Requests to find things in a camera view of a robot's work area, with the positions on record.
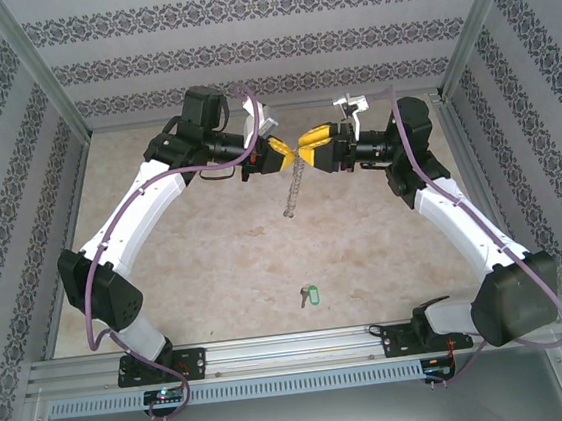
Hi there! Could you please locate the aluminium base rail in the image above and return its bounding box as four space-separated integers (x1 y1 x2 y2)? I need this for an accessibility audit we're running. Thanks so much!
22 305 562 400

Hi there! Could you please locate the small circuit board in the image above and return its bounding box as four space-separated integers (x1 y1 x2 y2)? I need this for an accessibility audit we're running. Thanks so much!
420 354 460 384
141 385 188 408

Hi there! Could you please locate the aluminium side rail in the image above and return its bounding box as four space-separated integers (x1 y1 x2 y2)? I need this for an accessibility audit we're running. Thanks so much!
19 132 116 361
429 82 562 354

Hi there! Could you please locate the aluminium frame post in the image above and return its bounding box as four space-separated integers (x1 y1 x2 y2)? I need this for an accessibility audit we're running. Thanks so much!
431 0 535 100
0 0 93 146

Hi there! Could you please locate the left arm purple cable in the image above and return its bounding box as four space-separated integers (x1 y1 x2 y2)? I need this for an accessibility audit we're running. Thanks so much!
61 81 291 421

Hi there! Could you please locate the green key tag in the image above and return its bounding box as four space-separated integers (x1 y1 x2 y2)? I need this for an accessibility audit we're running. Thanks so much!
304 282 324 307

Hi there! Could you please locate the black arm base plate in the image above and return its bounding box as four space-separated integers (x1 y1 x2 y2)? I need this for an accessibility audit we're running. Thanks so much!
378 315 477 361
113 345 210 390

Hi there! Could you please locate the slotted grey cable duct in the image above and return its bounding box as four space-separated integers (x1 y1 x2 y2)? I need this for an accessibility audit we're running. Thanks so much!
46 359 427 421

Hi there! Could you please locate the thin black cable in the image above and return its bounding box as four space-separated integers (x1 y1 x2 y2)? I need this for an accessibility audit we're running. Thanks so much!
198 166 237 184

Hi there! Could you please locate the aluminium back rail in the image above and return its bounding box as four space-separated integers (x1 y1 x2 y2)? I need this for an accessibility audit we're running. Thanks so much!
86 85 445 135

